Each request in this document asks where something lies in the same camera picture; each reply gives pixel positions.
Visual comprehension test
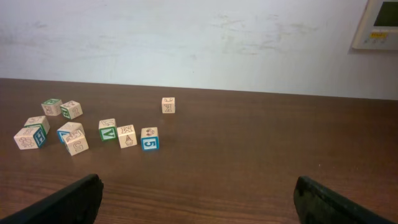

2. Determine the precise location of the wooden block blue H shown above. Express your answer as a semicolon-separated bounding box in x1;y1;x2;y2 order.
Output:
14;127;47;150

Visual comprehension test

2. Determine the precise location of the wooden block blue 5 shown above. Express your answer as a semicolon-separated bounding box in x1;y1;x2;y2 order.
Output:
141;127;159;151

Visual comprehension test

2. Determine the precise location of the wooden block green B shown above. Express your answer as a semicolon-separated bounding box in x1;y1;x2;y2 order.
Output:
60;100;83;119

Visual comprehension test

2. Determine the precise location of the wooden block letter M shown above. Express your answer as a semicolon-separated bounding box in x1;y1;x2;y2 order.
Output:
117;124;137;148

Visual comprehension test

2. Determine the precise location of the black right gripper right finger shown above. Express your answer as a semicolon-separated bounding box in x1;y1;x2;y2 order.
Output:
294;176;394;224

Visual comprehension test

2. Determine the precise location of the wooden block green R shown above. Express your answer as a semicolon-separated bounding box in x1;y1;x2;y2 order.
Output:
41;98;63;116

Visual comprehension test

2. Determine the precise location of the wooden block green V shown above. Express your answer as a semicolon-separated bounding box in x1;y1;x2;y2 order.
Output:
98;118;118;141

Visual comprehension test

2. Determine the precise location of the beige wall control panel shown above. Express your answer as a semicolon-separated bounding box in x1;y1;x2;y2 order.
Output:
351;0;397;50

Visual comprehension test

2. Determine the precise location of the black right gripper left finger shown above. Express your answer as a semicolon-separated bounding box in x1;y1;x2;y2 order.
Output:
1;174;104;224

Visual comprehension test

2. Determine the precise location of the wooden block letter K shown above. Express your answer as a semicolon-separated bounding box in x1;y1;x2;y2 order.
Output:
161;97;175;113

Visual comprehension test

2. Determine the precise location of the wooden block letter S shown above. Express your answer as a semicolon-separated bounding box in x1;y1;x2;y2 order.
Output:
62;129;89;156

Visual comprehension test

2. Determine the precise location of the wooden block blue side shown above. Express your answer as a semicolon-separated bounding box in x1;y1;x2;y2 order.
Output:
57;122;85;144

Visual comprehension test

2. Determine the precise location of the wooden block green edge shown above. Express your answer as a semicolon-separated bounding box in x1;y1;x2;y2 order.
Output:
24;116;50;135

